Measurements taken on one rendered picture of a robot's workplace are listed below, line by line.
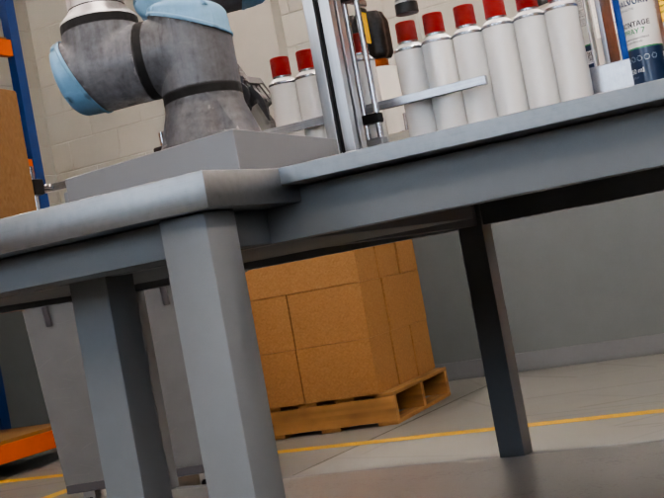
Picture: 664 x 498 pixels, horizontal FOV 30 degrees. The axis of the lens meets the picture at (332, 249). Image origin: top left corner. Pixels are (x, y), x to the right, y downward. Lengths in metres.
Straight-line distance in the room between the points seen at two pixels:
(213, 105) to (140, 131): 6.10
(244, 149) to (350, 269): 3.88
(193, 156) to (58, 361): 2.74
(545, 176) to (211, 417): 0.43
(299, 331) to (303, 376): 0.21
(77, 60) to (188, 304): 0.61
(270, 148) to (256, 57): 5.62
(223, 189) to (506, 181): 0.30
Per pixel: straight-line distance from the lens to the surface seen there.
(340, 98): 1.92
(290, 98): 2.13
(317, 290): 5.54
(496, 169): 1.35
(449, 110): 1.99
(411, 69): 2.03
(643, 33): 1.91
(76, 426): 4.35
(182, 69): 1.78
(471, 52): 1.99
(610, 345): 6.60
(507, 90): 1.96
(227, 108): 1.76
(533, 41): 1.96
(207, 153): 1.63
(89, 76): 1.83
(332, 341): 5.54
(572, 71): 1.93
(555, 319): 6.67
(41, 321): 4.33
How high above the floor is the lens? 0.70
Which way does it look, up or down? 1 degrees up
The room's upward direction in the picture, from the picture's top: 10 degrees counter-clockwise
